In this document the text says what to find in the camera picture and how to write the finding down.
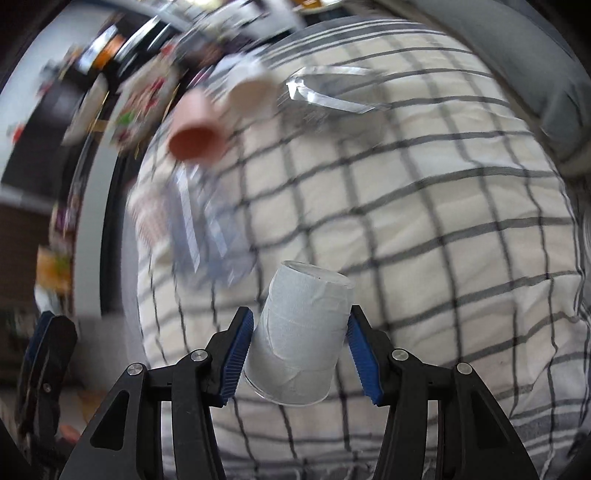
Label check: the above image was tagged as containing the grey sectional sofa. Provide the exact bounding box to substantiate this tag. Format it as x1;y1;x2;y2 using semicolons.
368;0;591;176

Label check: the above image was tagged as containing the pink plastic cup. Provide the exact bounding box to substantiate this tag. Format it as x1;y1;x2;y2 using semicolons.
167;88;228;165

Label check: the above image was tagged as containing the white tv cabinet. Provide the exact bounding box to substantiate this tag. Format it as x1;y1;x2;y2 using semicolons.
72;136;118;320

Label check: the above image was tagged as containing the two-tier shell snack tray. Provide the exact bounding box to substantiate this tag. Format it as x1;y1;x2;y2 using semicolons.
61;52;180;152

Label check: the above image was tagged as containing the clear plastic cup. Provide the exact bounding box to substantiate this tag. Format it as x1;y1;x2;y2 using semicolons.
166;164;254;288

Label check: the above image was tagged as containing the checked white tablecloth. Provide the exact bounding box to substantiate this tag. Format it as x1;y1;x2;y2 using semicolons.
137;17;590;479

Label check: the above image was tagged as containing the patterned paper cup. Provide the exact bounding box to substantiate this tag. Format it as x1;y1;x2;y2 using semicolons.
128;187;170;256

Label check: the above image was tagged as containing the white plastic cup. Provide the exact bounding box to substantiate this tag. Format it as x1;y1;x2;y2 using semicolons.
226;57;279;120

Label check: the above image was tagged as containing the white tape-wrapped paper cup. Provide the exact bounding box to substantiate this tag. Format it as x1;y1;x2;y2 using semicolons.
245;261;355;407

